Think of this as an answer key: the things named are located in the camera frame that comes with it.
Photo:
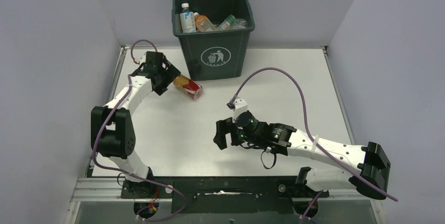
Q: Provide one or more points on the aluminium front rail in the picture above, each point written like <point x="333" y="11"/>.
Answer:
<point x="98" y="189"/>

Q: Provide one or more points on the orange drink bottle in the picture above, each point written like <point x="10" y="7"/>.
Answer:
<point x="203" y="24"/>

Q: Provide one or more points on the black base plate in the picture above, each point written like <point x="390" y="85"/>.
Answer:
<point x="219" y="195"/>

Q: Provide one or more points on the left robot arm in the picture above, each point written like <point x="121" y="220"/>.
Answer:
<point x="112" y="132"/>

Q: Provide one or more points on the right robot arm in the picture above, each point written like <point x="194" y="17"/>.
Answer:
<point x="362" y="168"/>

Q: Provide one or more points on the green tea bottle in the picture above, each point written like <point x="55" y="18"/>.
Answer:
<point x="232" y="23"/>

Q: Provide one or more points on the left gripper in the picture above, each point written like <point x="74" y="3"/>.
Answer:
<point x="170" y="73"/>

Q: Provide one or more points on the red orange tea bottle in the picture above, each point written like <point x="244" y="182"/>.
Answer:
<point x="189" y="87"/>

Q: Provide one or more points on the dark green trash bin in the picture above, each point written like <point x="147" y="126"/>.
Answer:
<point x="215" y="54"/>

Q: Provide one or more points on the light blue label bottle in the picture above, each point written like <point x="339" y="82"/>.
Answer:
<point x="187" y="19"/>

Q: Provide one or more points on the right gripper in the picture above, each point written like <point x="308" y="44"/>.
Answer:
<point x="223" y="127"/>

